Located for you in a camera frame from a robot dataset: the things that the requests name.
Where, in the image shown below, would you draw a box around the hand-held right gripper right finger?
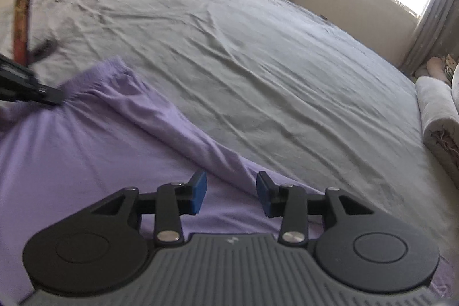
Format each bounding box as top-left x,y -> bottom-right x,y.
257,171 -> 374,245

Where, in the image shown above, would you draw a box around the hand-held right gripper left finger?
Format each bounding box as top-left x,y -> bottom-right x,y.
90,170 -> 208,245

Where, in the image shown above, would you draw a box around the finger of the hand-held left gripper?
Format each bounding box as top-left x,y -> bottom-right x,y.
34,83 -> 64,107

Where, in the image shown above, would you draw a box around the purple pants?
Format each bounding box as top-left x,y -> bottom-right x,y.
0,56 -> 449,306

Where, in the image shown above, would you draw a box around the smartphone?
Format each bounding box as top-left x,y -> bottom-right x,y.
12,0 -> 35,66

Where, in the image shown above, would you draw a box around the grey bed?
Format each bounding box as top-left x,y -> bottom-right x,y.
0,0 -> 459,256

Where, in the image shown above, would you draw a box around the folded pale grey quilt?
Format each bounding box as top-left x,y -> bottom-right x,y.
415,76 -> 459,182

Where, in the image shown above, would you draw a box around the pink pillow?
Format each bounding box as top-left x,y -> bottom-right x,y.
426,55 -> 458,82

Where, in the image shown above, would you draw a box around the grey curtain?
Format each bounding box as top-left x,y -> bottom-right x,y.
400,0 -> 459,75

